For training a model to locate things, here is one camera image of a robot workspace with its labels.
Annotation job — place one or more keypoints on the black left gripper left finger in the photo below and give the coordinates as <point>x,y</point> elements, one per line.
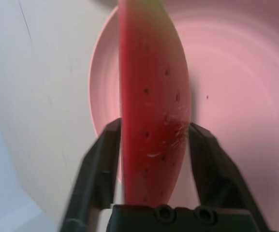
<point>95,169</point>

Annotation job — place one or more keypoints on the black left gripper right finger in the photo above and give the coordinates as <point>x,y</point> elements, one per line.
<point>214,169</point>

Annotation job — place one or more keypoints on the red watermelon slice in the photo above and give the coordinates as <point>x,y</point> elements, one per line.
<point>151,96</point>

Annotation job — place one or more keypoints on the pink round plate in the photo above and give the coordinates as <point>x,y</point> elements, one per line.
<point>238,84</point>

